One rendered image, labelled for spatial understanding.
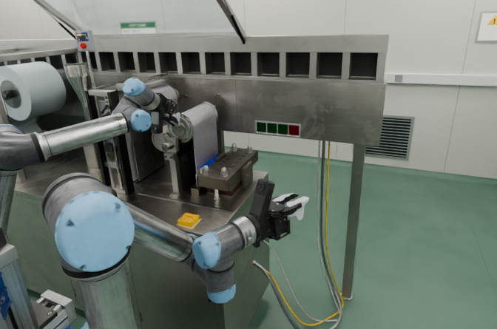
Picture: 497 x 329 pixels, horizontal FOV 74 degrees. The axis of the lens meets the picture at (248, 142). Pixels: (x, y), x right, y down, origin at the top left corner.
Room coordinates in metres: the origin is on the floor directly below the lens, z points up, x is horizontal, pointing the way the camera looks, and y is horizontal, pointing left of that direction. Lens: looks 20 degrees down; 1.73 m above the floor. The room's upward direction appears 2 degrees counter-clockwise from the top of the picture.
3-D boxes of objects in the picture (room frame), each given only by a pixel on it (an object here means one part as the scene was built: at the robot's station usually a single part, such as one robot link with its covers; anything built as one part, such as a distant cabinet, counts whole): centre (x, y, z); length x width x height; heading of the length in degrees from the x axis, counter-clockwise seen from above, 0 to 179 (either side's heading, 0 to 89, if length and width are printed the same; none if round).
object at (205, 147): (1.63, 0.22, 1.10); 0.23 x 0.01 x 0.18; 157
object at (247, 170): (1.59, 0.01, 0.96); 0.10 x 0.03 x 0.11; 157
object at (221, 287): (0.69, 0.09, 1.12); 0.11 x 0.08 x 0.11; 39
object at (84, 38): (1.78, 0.82, 1.66); 0.07 x 0.07 x 0.10; 3
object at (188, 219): (1.26, 0.27, 0.91); 0.07 x 0.07 x 0.02; 67
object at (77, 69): (1.92, 0.95, 1.50); 0.14 x 0.14 x 0.06
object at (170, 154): (1.51, 0.38, 1.05); 0.06 x 0.05 x 0.31; 157
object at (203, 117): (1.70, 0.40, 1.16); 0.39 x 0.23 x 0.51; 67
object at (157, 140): (1.70, 0.39, 1.17); 0.26 x 0.12 x 0.12; 157
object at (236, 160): (1.61, 0.10, 1.00); 0.40 x 0.16 x 0.06; 157
